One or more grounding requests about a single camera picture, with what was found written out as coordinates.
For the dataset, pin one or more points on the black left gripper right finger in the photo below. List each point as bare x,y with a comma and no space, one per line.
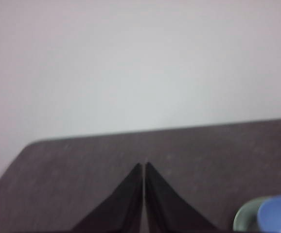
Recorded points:
167,206

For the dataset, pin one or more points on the blue ribbed bowl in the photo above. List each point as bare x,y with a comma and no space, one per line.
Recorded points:
279,213

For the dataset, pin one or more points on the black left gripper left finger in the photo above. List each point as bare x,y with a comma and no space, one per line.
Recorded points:
121,206

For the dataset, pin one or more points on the green round plate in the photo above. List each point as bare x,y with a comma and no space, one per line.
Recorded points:
245,216

